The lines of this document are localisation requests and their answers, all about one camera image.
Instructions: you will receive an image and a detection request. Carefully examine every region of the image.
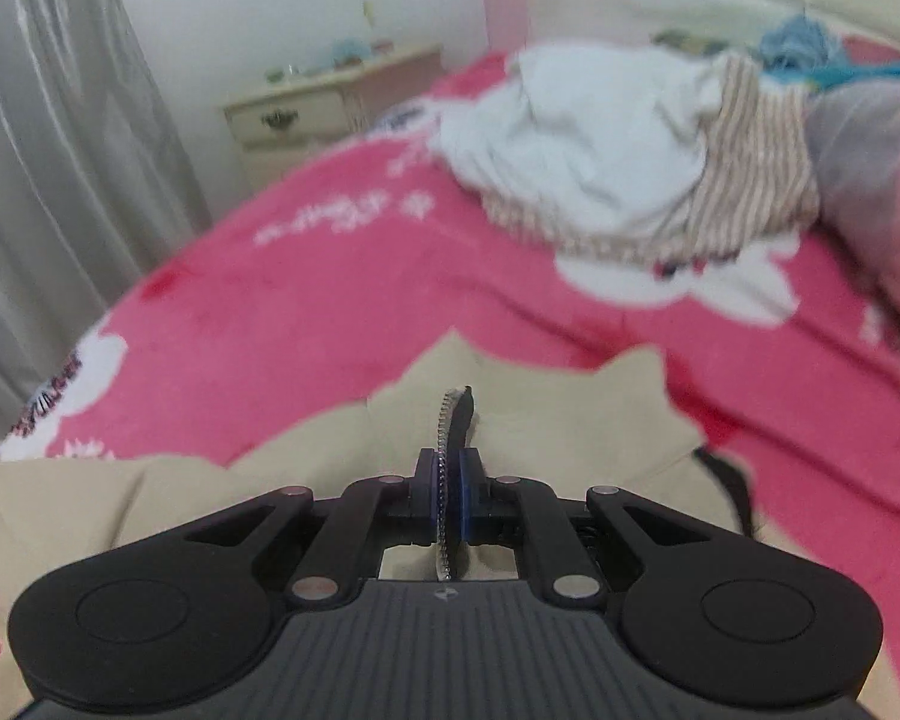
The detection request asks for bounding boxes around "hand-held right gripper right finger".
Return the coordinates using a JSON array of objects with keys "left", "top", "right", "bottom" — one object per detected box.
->
[{"left": 456, "top": 448, "right": 710, "bottom": 606}]

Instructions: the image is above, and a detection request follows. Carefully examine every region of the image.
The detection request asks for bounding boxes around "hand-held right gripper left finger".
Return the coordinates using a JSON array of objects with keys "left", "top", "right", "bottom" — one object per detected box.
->
[{"left": 184, "top": 448, "right": 440, "bottom": 605}]

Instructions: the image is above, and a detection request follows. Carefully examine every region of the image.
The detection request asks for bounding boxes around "beige zip jacket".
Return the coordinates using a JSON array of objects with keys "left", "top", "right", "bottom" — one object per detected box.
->
[{"left": 0, "top": 330, "right": 766, "bottom": 720}]

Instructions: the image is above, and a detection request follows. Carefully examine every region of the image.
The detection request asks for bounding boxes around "pink floral blanket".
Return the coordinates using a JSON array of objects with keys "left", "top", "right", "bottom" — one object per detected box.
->
[{"left": 0, "top": 52, "right": 900, "bottom": 720}]

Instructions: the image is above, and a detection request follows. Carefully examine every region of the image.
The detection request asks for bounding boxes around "white crumpled garment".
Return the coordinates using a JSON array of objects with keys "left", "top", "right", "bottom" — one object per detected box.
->
[{"left": 427, "top": 45, "right": 728, "bottom": 235}]

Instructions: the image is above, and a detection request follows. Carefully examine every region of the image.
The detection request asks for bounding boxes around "cream nightstand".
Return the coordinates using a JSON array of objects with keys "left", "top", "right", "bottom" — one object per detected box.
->
[{"left": 221, "top": 45, "right": 443, "bottom": 192}]

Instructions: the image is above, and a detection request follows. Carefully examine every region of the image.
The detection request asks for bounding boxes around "beige checkered garment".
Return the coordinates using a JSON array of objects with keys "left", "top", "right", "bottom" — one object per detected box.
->
[{"left": 480, "top": 52, "right": 823, "bottom": 265}]

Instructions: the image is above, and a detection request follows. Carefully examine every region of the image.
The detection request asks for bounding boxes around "blue trinket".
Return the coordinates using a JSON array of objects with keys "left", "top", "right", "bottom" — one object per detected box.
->
[{"left": 328, "top": 37, "right": 374, "bottom": 67}]

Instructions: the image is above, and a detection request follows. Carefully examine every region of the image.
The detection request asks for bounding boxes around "grey curtain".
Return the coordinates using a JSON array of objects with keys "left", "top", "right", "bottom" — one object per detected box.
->
[{"left": 0, "top": 0, "right": 212, "bottom": 451}]

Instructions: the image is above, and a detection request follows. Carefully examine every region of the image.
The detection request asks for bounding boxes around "pink quilt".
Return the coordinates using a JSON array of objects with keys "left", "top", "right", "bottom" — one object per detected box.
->
[{"left": 802, "top": 37, "right": 900, "bottom": 391}]

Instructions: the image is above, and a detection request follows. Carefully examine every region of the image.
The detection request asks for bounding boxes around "teal cloth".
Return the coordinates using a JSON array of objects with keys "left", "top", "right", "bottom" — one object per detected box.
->
[{"left": 757, "top": 13, "right": 900, "bottom": 89}]

